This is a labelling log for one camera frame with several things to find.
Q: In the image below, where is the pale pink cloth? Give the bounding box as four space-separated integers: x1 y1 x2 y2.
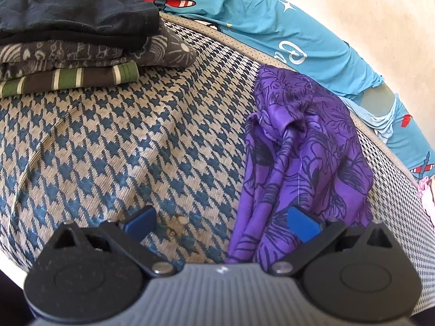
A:
417 177 435 227

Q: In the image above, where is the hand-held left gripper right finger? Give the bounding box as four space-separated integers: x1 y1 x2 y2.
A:
268 205 396 276

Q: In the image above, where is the purple floral top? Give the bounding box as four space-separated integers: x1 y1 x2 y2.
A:
226 64 375 266

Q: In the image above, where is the teal airplane printed bedsheet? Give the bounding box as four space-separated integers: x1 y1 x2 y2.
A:
83 0 435 181

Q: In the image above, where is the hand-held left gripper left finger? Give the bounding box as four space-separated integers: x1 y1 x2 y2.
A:
51 205 177 277

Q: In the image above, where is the light blue cloth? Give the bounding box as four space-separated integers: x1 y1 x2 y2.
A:
340 92 409 144

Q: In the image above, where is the green striped folded garment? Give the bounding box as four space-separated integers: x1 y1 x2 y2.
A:
0 63 141 98

